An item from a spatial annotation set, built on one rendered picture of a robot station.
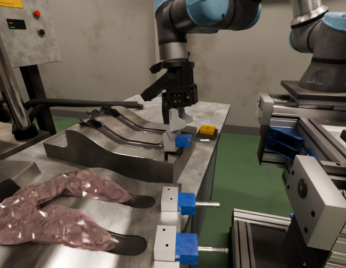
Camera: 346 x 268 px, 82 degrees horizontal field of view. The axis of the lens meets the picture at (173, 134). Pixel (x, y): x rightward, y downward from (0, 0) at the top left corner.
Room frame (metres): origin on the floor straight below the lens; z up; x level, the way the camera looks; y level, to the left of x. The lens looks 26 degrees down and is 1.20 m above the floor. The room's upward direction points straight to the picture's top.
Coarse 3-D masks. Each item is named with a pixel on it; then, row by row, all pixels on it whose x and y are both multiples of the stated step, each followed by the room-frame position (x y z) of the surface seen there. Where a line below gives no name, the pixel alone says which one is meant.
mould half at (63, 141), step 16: (128, 112) 0.77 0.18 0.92; (80, 128) 0.58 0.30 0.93; (112, 128) 0.64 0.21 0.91; (128, 128) 0.67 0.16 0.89; (160, 128) 0.69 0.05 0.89; (192, 128) 0.68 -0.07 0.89; (48, 144) 0.62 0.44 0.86; (64, 144) 0.61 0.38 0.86; (80, 144) 0.56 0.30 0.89; (96, 144) 0.54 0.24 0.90; (112, 144) 0.56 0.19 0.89; (192, 144) 0.64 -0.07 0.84; (64, 160) 0.60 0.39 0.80; (80, 160) 0.57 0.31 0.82; (96, 160) 0.54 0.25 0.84; (112, 160) 0.52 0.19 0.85; (128, 160) 0.50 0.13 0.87; (144, 160) 0.48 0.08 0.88; (160, 160) 0.47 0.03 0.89; (176, 160) 0.48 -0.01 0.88; (128, 176) 0.50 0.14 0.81; (144, 176) 0.48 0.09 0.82; (160, 176) 0.47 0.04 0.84; (176, 176) 0.48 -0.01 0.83
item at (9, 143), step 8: (0, 128) 0.91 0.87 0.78; (8, 128) 0.91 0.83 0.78; (0, 136) 0.82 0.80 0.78; (8, 136) 0.82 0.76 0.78; (40, 136) 0.83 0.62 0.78; (48, 136) 0.86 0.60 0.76; (0, 144) 0.75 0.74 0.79; (8, 144) 0.75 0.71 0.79; (16, 144) 0.75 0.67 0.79; (24, 144) 0.76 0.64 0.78; (32, 144) 0.79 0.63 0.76; (0, 152) 0.68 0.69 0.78; (8, 152) 0.69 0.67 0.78; (16, 152) 0.72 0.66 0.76
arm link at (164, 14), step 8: (160, 0) 0.56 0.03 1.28; (168, 0) 0.55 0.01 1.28; (160, 8) 0.55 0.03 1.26; (168, 8) 0.53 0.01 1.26; (160, 16) 0.55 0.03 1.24; (168, 16) 0.52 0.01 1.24; (160, 24) 0.55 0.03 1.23; (168, 24) 0.53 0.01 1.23; (160, 32) 0.55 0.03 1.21; (168, 32) 0.54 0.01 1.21; (176, 32) 0.53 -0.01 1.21; (160, 40) 0.55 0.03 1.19; (168, 40) 0.54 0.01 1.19; (176, 40) 0.53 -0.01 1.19; (184, 40) 0.55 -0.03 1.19
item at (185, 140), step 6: (174, 132) 0.52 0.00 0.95; (168, 138) 0.51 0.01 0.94; (174, 138) 0.51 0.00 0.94; (180, 138) 0.50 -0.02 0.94; (186, 138) 0.50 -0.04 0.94; (192, 138) 0.51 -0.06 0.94; (168, 144) 0.51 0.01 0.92; (174, 144) 0.50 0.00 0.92; (180, 144) 0.50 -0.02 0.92; (186, 144) 0.49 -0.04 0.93; (168, 150) 0.50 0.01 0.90; (174, 150) 0.50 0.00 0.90
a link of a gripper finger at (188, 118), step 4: (176, 108) 0.56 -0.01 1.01; (180, 108) 0.56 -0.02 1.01; (184, 108) 0.56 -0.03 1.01; (180, 112) 0.56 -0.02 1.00; (184, 112) 0.56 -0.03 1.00; (180, 116) 0.56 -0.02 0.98; (184, 116) 0.56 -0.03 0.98; (188, 116) 0.56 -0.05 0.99; (184, 120) 0.56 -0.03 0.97; (188, 120) 0.56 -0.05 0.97; (192, 120) 0.55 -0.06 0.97
